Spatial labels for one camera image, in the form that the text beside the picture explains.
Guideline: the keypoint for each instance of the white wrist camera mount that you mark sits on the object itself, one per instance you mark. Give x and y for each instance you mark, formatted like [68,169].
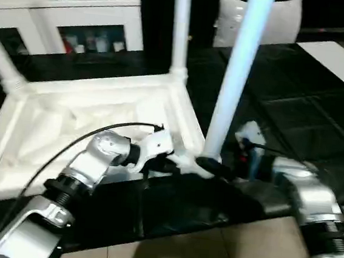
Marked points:
[252,133]
[157,142]

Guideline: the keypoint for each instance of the black furniture with yellow label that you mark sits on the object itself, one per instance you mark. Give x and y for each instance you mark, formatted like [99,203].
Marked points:
[160,27]

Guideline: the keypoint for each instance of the white plastic table top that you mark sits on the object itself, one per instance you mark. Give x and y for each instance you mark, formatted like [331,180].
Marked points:
[70,104]

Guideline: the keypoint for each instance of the white flat board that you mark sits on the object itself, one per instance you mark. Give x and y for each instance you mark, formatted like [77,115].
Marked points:
[340,63]

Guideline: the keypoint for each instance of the grey cushion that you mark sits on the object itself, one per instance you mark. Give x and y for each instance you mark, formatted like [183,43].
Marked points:
[279,23]

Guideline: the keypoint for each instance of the white plastic table leg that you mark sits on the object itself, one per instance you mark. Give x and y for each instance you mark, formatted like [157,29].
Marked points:
[2,57]
[238,74]
[181,29]

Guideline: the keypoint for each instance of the black work mat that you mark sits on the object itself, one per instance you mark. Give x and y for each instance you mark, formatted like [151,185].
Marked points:
[299,101]

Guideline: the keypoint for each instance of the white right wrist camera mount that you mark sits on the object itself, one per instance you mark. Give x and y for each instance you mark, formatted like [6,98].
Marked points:
[252,133]

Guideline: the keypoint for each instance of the black bar with red light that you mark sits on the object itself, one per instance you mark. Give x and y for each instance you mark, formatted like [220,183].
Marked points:
[337,30]

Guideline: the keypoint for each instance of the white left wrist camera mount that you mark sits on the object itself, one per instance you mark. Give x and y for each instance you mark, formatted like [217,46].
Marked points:
[157,142]

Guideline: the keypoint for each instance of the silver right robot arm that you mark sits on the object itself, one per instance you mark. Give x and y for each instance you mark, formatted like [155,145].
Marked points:
[311,197]

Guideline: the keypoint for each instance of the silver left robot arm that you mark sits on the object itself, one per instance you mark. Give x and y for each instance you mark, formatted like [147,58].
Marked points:
[92,164]

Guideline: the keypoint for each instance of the white glass-door cabinet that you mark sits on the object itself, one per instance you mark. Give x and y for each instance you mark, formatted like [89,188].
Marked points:
[109,16]

